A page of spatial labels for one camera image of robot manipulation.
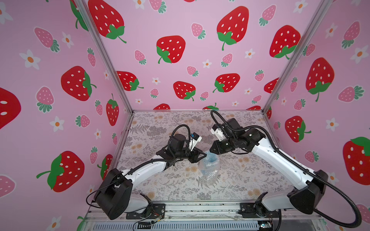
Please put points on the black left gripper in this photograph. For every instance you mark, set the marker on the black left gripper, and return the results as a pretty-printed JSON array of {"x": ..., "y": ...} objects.
[{"x": 193, "y": 155}]

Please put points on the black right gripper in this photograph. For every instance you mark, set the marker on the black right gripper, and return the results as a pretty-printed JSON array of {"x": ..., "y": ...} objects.
[{"x": 221, "y": 144}]

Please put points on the blue plastic wine glass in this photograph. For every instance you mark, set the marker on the blue plastic wine glass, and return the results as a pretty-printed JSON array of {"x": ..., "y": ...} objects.
[{"x": 211, "y": 164}]

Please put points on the clear bubble wrap sheet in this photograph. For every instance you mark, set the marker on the clear bubble wrap sheet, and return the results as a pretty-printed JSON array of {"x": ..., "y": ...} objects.
[{"x": 205, "y": 181}]

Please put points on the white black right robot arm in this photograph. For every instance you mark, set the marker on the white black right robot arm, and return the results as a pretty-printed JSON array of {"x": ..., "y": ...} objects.
[{"x": 306, "y": 191}]

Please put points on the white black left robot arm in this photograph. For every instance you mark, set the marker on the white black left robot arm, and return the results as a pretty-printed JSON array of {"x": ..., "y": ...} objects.
[{"x": 114, "y": 196}]

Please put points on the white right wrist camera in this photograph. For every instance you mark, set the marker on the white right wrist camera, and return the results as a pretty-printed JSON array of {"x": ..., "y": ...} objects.
[{"x": 216, "y": 131}]

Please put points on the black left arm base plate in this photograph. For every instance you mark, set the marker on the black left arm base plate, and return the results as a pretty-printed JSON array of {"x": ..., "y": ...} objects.
[{"x": 152, "y": 211}]

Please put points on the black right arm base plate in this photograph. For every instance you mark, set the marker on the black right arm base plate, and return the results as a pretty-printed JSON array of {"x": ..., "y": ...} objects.
[{"x": 251, "y": 210}]

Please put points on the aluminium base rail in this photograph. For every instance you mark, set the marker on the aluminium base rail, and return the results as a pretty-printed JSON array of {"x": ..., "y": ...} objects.
[{"x": 206, "y": 216}]

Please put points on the aluminium frame post right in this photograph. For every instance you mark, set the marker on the aluminium frame post right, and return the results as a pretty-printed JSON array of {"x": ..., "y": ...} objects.
[{"x": 313, "y": 25}]

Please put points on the aluminium frame post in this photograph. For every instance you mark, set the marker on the aluminium frame post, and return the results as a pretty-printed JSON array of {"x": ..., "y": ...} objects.
[
  {"x": 83, "y": 8},
  {"x": 313, "y": 25}
]

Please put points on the aluminium frame post left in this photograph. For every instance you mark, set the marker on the aluminium frame post left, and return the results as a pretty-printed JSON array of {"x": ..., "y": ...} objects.
[{"x": 83, "y": 8}]

